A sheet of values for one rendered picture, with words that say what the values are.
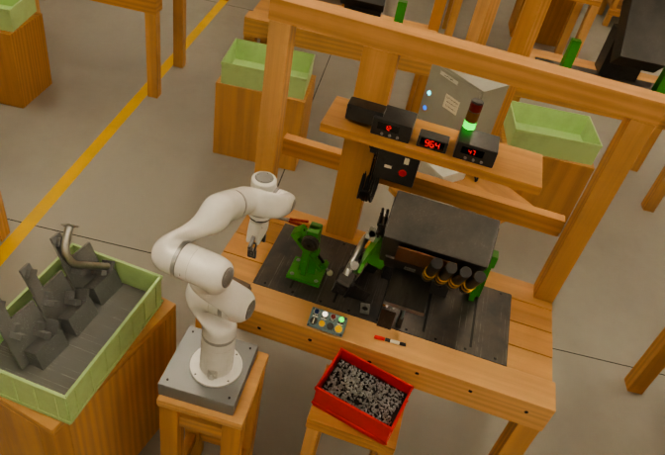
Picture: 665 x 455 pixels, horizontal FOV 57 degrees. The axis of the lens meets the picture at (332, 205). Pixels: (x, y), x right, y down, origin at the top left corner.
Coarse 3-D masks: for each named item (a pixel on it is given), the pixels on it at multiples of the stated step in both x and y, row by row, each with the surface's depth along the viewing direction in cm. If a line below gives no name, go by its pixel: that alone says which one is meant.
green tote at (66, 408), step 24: (120, 264) 249; (144, 288) 253; (144, 312) 241; (0, 336) 223; (120, 336) 225; (96, 360) 212; (0, 384) 209; (24, 384) 202; (96, 384) 219; (48, 408) 208; (72, 408) 207
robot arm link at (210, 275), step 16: (192, 256) 161; (208, 256) 162; (176, 272) 162; (192, 272) 160; (208, 272) 159; (224, 272) 161; (192, 288) 176; (208, 288) 161; (224, 288) 163; (240, 288) 194; (224, 304) 188; (240, 304) 193; (240, 320) 197
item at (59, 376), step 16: (128, 288) 253; (96, 304) 244; (112, 304) 245; (128, 304) 246; (96, 320) 238; (112, 320) 239; (80, 336) 231; (96, 336) 232; (0, 352) 221; (64, 352) 225; (80, 352) 226; (96, 352) 227; (0, 368) 216; (16, 368) 217; (32, 368) 218; (48, 368) 219; (64, 368) 220; (80, 368) 221; (48, 384) 214; (64, 384) 215
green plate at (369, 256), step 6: (378, 240) 238; (372, 246) 245; (378, 246) 242; (366, 252) 251; (372, 252) 243; (378, 252) 244; (366, 258) 246; (372, 258) 246; (378, 258) 245; (372, 264) 248; (378, 264) 247; (384, 264) 246
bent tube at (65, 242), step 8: (64, 224) 227; (64, 232) 228; (64, 240) 227; (64, 248) 227; (64, 256) 228; (72, 264) 230; (80, 264) 233; (88, 264) 237; (96, 264) 241; (104, 264) 245
